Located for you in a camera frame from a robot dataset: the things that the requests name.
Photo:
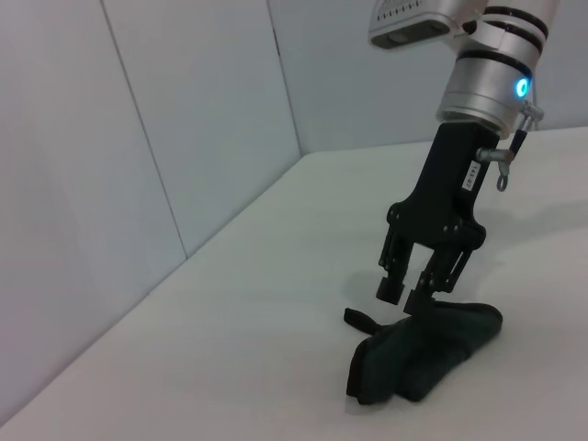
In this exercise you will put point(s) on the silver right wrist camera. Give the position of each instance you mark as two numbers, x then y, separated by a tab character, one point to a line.
409	23

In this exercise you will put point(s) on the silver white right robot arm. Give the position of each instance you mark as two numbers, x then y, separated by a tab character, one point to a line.
491	82

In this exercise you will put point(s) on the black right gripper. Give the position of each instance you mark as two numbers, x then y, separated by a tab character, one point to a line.
445	193

